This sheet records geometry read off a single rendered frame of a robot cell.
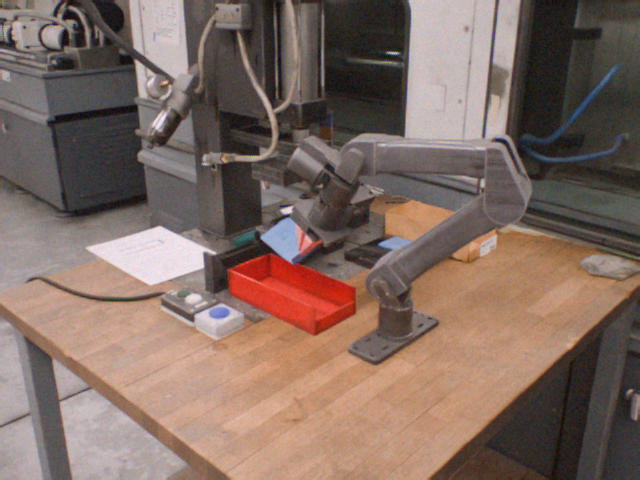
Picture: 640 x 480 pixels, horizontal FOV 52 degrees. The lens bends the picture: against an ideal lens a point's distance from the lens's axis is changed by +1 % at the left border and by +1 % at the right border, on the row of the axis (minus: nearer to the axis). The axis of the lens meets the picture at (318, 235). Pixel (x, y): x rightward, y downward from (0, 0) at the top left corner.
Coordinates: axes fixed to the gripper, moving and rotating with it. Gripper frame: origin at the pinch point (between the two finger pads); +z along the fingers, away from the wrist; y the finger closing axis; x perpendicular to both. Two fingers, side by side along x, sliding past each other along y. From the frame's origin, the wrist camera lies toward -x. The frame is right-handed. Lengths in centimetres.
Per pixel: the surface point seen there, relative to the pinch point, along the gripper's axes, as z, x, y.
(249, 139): 5.4, -16.4, 35.7
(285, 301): 7.0, 5.6, -5.1
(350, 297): 4.2, -5.9, -11.3
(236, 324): 12.0, 14.2, -3.0
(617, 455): 36, -77, -74
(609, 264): -11, -60, -38
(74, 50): 161, -126, 276
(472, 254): 2.4, -44.5, -16.1
